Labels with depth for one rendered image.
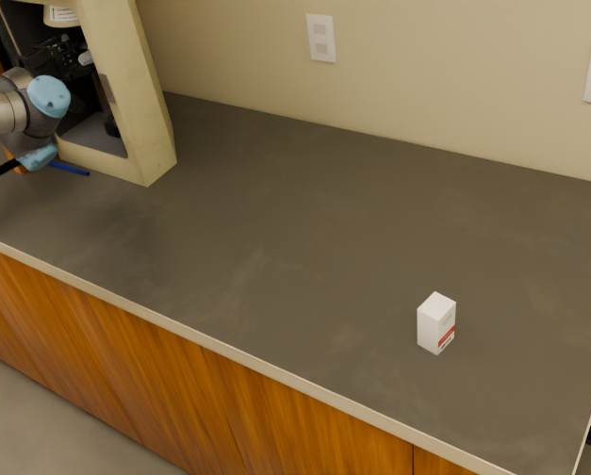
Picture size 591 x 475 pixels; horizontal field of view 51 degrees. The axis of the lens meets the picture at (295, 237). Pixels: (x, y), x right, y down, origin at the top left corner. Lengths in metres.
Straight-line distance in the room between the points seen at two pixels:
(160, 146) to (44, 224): 0.32
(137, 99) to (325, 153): 0.45
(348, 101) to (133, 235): 0.62
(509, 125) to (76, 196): 1.02
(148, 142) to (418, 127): 0.64
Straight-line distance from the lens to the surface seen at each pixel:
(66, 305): 1.61
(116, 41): 1.40
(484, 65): 1.39
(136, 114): 1.46
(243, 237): 1.30
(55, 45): 1.48
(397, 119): 1.54
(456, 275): 1.17
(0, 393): 2.59
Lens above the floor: 1.76
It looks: 40 degrees down
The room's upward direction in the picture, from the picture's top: 10 degrees counter-clockwise
